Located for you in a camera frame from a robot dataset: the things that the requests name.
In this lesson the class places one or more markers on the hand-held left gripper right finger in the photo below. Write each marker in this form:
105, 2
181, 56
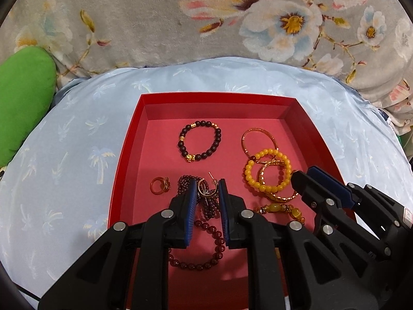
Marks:
226, 214

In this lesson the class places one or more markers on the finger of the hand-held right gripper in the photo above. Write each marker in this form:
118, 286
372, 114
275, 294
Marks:
306, 190
332, 184

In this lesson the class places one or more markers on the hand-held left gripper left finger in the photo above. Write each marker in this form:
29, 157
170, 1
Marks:
190, 214

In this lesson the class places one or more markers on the gold hoop earring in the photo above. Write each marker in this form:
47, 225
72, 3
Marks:
155, 187
203, 187

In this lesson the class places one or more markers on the red cardboard box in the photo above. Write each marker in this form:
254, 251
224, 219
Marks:
155, 148

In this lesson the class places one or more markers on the thin red gold bangle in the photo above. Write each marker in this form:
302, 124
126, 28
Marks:
258, 129

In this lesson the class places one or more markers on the light blue palm print cloth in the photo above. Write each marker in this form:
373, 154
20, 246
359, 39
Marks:
64, 168

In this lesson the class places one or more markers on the green pillow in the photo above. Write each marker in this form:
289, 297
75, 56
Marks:
22, 103

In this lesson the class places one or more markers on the grey floral blanket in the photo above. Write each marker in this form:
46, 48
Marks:
129, 22

